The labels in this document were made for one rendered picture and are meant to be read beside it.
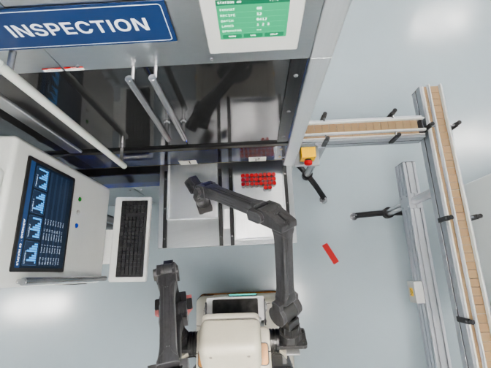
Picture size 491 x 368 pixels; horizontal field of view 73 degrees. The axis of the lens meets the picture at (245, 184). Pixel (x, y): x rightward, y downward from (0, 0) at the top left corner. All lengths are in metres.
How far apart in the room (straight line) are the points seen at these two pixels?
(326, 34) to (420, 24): 2.81
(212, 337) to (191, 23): 0.94
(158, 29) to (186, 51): 0.10
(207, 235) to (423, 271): 1.26
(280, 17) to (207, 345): 0.98
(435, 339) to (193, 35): 1.99
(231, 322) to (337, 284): 1.50
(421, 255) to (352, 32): 2.06
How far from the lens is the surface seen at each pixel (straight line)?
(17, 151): 1.36
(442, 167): 1.93
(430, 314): 2.25
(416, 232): 2.24
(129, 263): 1.85
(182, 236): 1.73
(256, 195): 1.72
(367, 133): 1.84
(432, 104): 2.03
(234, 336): 1.22
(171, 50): 0.90
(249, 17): 0.79
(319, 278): 2.60
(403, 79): 3.28
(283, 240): 1.12
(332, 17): 0.84
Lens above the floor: 2.56
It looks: 75 degrees down
